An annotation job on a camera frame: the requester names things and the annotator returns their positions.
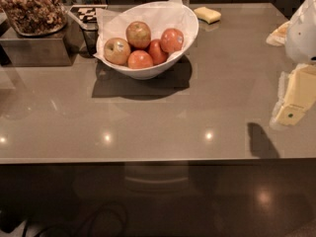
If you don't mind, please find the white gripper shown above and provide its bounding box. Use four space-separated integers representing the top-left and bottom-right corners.
266 0 316 130

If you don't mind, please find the white bowl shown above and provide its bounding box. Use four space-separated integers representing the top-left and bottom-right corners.
95 1 199 81

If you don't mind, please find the red apple with sticker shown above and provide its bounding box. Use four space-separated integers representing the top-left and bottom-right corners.
160 28 184 53

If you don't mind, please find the red apple middle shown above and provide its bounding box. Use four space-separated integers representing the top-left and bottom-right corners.
147 39 168 65

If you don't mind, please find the red apple front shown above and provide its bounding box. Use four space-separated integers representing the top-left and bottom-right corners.
127 50 153 69

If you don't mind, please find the red-green apple top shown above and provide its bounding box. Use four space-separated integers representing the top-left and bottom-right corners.
125 21 151 49

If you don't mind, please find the yellow-green apple left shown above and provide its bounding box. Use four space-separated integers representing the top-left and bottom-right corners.
104 38 131 65

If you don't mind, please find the yellow sponge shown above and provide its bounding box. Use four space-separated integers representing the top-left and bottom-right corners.
194 7 221 24

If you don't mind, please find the white paper liner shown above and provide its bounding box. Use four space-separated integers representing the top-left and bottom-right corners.
93 0 198 62

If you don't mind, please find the dark cup with scoop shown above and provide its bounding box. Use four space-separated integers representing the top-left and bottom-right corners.
67 11 98 56

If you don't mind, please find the checkered tray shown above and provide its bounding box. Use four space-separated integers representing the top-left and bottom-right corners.
70 5 108 23

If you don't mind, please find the steel box stand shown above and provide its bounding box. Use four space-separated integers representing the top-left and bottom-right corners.
0 19 84 67

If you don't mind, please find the glass jar of nuts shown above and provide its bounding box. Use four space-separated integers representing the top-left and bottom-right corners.
0 0 67 37

